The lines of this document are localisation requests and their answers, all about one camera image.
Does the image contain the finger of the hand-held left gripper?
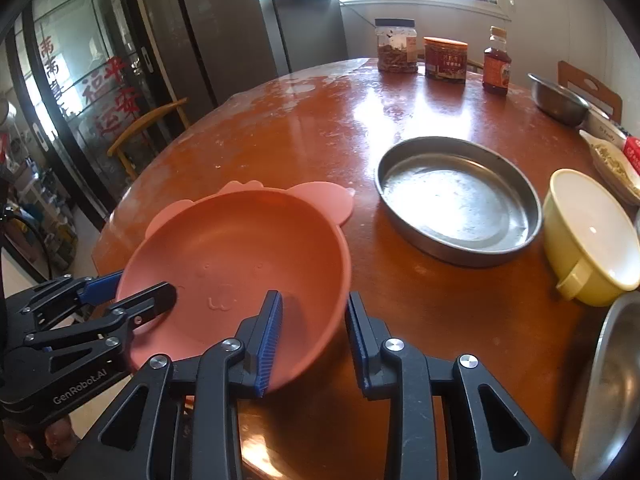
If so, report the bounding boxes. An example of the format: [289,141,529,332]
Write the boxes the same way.
[22,282,178,354]
[4,270,125,333]

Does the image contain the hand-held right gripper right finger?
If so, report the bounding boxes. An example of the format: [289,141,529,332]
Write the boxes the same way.
[345,291,576,480]

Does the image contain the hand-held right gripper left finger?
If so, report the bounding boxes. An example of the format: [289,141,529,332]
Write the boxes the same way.
[57,290,284,480]

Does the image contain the pink silicone plate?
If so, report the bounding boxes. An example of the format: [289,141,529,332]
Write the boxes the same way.
[116,180,357,393]

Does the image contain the round steel plate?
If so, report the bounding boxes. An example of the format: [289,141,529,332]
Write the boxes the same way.
[374,136,544,268]

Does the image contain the large steel bowl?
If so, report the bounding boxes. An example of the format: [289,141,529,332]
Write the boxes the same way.
[560,290,640,480]

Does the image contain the person's left hand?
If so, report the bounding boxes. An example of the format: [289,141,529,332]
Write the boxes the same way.
[12,416,80,462]

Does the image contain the wooden chair curved back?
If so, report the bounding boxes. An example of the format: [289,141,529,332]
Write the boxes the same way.
[107,98,191,181]

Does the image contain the glass door red characters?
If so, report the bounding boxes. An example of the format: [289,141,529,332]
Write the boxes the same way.
[0,0,168,286]

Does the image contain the grey refrigerator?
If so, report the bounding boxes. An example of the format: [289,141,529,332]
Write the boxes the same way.
[135,0,348,106]

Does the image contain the clear jar black lid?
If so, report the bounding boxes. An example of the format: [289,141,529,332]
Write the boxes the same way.
[375,18,419,74]

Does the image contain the jar with orange lid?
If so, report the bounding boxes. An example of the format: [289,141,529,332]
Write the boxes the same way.
[423,36,470,83]

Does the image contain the red sauce bottle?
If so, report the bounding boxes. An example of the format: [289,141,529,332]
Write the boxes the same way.
[482,26,512,95]

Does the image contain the white plate with food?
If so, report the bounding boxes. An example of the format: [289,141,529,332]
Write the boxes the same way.
[579,129,640,206]

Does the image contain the small steel bowl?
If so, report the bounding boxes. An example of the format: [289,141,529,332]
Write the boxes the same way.
[527,73,592,127]

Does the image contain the white printed bowl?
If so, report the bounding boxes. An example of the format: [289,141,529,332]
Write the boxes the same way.
[585,105,628,141]

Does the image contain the red packet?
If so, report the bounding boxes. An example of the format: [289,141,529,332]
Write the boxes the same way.
[622,136,640,171]

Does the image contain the wooden chair cutout back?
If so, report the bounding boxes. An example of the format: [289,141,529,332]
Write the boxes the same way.
[557,60,623,123]

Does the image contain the yellow bowl with handle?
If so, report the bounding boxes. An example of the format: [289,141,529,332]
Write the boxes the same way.
[542,168,640,307]

